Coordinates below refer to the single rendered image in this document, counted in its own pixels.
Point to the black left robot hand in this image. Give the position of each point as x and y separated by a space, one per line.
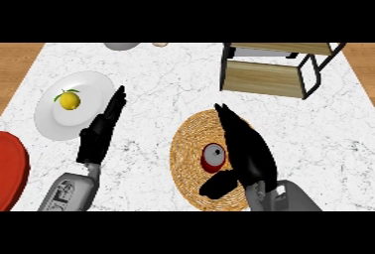
98 132

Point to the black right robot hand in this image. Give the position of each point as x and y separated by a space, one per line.
247 145

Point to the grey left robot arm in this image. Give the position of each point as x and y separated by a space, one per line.
71 191

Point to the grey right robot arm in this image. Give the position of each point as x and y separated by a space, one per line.
278 196

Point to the red can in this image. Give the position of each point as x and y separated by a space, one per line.
213 157

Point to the round woven straw placemat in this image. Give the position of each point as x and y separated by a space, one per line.
192 155

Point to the white plate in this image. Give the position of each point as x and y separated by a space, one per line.
86 117

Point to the yellow lemon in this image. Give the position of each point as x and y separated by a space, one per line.
70 100

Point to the red round object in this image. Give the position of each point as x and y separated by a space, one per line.
11 172

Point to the grey round object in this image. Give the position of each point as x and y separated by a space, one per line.
122 46

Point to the small beige object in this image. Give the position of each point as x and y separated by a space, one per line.
160 44

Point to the wooden tiered shelf black frame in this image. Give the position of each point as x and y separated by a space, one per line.
263 77

